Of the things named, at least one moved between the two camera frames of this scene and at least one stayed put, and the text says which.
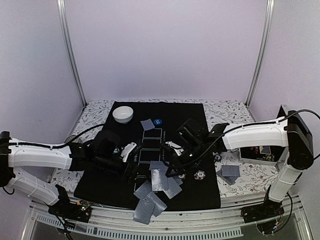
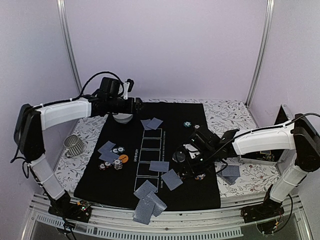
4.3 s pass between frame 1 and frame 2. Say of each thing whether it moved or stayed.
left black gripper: moved
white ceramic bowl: stayed
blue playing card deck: stayed
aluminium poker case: stayed
